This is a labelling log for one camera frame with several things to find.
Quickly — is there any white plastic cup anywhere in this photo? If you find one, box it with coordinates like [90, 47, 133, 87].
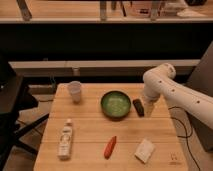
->
[68, 81, 82, 103]

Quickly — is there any black rectangular remote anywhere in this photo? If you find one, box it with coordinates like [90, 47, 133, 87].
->
[133, 99, 144, 117]

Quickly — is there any black chair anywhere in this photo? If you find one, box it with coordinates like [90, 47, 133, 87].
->
[0, 55, 49, 171]

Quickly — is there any black cable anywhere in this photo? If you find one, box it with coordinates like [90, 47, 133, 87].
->
[168, 105, 202, 171]

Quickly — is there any green ceramic bowl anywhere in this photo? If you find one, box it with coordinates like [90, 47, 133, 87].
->
[100, 91, 131, 119]

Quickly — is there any white sponge block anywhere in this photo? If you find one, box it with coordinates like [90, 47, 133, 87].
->
[135, 139, 155, 163]

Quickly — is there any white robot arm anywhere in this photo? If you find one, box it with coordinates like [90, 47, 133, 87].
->
[143, 63, 213, 129]

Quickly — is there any white lotion bottle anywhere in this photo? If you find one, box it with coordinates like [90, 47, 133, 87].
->
[58, 119, 73, 160]

